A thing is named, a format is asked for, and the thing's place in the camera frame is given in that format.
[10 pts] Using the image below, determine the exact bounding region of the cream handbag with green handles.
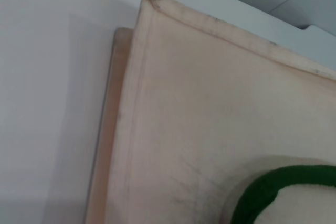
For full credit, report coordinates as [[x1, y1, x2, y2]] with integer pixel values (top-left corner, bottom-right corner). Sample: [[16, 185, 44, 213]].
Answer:
[[83, 0, 336, 224]]

